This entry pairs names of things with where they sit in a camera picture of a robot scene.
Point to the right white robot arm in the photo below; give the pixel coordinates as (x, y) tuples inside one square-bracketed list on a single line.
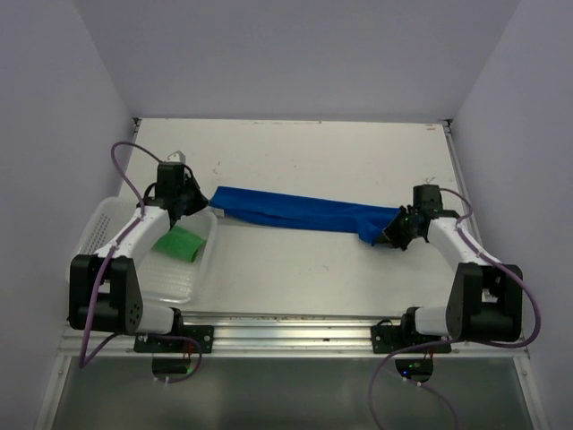
[(485, 301)]

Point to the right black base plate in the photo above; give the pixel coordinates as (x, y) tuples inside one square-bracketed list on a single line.
[(389, 338)]

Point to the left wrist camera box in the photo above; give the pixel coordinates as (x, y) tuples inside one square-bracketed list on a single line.
[(176, 157)]

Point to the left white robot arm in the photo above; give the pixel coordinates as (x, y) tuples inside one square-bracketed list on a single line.
[(104, 290)]

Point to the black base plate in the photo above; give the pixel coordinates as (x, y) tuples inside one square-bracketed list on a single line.
[(190, 339), (389, 338)]

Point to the green microfiber towel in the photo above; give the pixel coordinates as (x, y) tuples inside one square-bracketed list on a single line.
[(180, 244)]

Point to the aluminium mounting rail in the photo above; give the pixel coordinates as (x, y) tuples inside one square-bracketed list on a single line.
[(302, 336)]

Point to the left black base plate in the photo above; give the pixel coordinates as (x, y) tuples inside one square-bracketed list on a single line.
[(190, 339)]

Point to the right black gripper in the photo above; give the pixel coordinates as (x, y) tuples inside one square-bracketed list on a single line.
[(390, 229)]

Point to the clear plastic basket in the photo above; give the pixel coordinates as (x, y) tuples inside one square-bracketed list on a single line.
[(161, 277)]

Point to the blue microfiber towel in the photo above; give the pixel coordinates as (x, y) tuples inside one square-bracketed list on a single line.
[(280, 210)]

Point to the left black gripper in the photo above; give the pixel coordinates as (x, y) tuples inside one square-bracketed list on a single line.
[(200, 200)]

